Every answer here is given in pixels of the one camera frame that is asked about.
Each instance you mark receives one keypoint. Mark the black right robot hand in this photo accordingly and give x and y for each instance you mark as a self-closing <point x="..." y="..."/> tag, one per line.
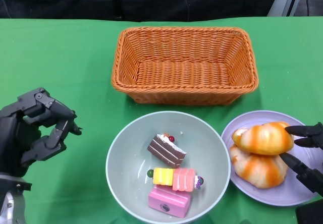
<point x="310" y="133"/>

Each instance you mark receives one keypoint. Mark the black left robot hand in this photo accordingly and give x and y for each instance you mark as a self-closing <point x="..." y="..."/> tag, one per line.
<point x="12" y="140"/>

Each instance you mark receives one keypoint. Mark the orange striped bread roll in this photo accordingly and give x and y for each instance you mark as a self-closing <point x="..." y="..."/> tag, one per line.
<point x="257" y="171"/>
<point x="265" y="138"/>

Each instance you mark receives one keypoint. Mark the grey-green bowl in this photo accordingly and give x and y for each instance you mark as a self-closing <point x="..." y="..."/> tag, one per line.
<point x="131" y="148"/>

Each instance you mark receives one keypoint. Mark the brown chocolate cake bar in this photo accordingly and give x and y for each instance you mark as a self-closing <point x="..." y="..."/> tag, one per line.
<point x="164" y="150"/>

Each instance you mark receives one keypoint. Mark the pink rectangular cake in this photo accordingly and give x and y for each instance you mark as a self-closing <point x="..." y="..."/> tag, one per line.
<point x="169" y="200"/>

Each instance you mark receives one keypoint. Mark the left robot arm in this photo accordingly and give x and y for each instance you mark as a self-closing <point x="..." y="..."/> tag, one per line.
<point x="10" y="201"/>

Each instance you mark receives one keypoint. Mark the lavender plate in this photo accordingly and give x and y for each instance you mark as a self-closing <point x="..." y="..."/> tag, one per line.
<point x="277" y="196"/>

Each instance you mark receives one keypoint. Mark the orange wicker basket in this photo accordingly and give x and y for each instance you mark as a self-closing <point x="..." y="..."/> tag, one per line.
<point x="181" y="75"/>

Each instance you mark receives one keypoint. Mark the green tablecloth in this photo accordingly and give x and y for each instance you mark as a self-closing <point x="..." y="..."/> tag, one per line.
<point x="50" y="57"/>

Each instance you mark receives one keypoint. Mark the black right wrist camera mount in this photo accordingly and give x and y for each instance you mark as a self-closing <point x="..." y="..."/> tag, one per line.
<point x="310" y="214"/>

